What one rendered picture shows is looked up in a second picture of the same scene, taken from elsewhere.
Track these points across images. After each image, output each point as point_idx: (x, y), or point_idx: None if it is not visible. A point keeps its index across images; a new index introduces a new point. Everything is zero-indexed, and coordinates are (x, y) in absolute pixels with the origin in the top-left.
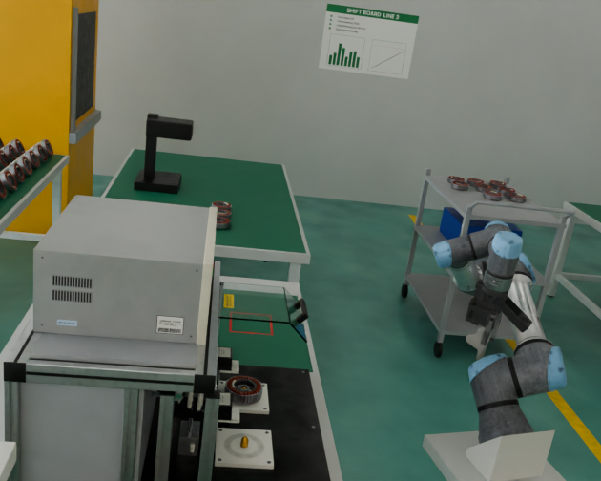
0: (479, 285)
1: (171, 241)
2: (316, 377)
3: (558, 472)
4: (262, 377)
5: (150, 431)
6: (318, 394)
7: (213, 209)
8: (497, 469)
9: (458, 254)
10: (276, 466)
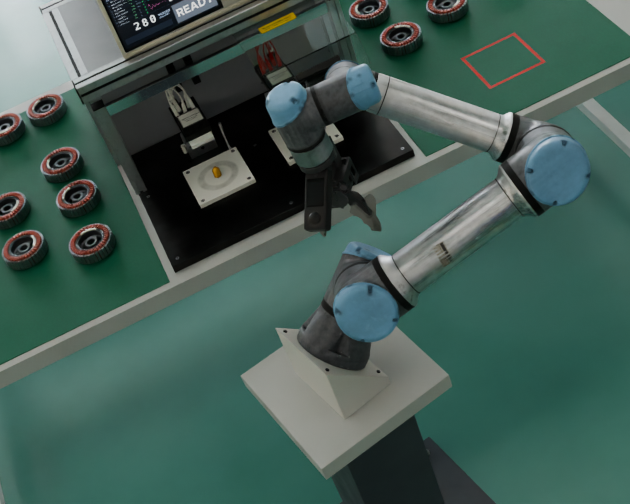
0: None
1: None
2: (416, 164)
3: (364, 436)
4: (361, 128)
5: (209, 118)
6: (376, 181)
7: None
8: (293, 363)
9: None
10: (207, 208)
